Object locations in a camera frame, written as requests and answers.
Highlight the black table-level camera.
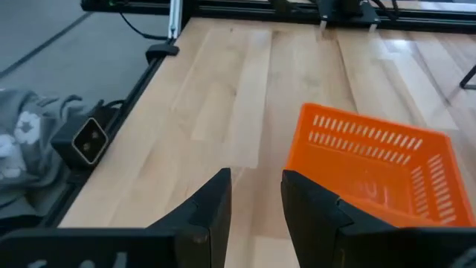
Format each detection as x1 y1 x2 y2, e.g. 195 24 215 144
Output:
50 107 111 170

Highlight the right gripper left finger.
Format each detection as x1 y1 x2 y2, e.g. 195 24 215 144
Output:
148 167 232 268

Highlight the black frame cable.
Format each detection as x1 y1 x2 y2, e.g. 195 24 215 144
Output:
118 13 169 41

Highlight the grey flowered cloth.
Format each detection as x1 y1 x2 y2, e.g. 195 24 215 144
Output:
0 87 85 220

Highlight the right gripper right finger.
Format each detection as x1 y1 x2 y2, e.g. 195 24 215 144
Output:
281 170 354 268

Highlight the orange slotted plastic basket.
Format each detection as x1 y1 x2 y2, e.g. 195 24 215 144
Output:
285 103 476 229

